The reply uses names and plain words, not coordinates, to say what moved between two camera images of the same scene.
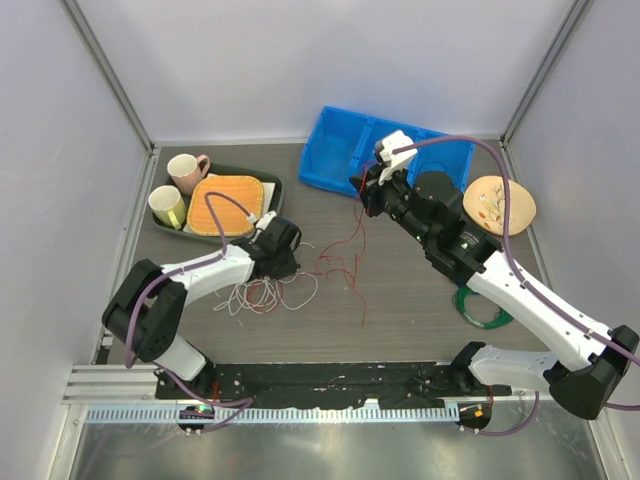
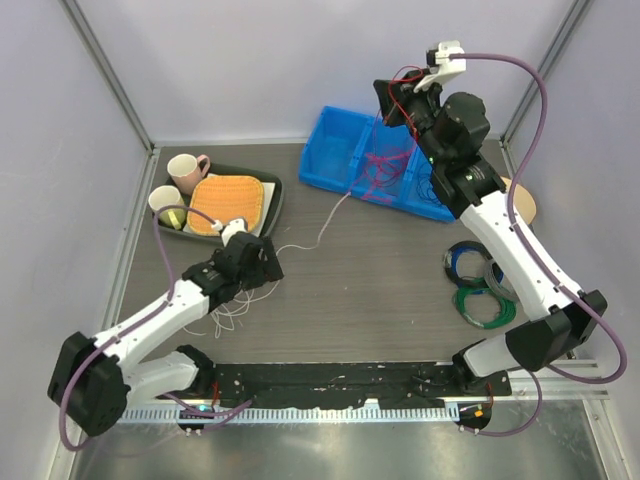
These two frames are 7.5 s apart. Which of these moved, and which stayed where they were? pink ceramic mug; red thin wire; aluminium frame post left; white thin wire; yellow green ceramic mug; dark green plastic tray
Moved: red thin wire; white thin wire
Stayed: dark green plastic tray; pink ceramic mug; yellow green ceramic mug; aluminium frame post left
